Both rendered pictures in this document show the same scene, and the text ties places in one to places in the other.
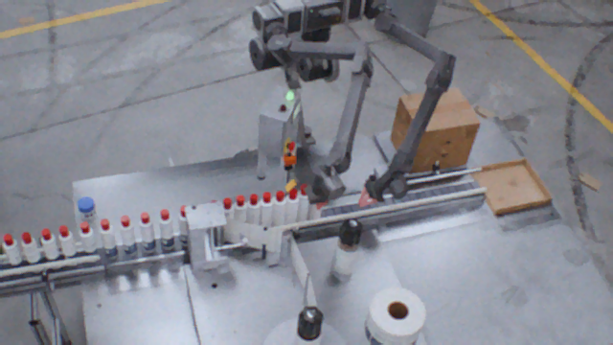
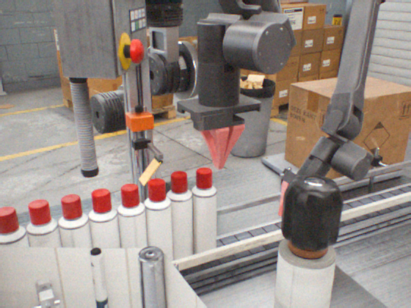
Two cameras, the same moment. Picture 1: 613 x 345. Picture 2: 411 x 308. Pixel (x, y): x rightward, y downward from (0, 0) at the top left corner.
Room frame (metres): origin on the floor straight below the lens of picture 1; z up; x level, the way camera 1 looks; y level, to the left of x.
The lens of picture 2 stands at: (1.07, 0.01, 1.44)
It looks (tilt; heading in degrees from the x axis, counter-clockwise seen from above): 24 degrees down; 355
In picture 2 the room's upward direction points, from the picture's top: straight up
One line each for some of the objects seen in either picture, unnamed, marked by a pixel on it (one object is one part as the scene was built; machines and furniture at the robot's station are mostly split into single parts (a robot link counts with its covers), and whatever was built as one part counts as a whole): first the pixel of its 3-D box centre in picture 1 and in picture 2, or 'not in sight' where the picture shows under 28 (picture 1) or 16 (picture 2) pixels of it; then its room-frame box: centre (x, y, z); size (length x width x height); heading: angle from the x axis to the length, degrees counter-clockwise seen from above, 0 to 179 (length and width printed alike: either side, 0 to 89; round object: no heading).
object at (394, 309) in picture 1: (395, 321); not in sight; (1.32, -0.38, 0.95); 0.20 x 0.20 x 0.14
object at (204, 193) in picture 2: (315, 202); (204, 214); (1.82, -0.05, 0.98); 0.05 x 0.05 x 0.20
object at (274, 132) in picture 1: (279, 122); (104, 12); (1.85, 0.12, 1.38); 0.17 x 0.10 x 0.19; 166
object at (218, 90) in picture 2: (320, 187); (219, 88); (1.62, -0.06, 1.30); 0.10 x 0.07 x 0.07; 113
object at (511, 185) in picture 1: (510, 185); not in sight; (2.16, -0.95, 0.85); 0.30 x 0.26 x 0.04; 111
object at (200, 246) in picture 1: (206, 236); not in sight; (1.57, 0.35, 1.01); 0.14 x 0.13 x 0.26; 111
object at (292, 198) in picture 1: (291, 208); (158, 227); (1.78, 0.04, 0.98); 0.05 x 0.05 x 0.20
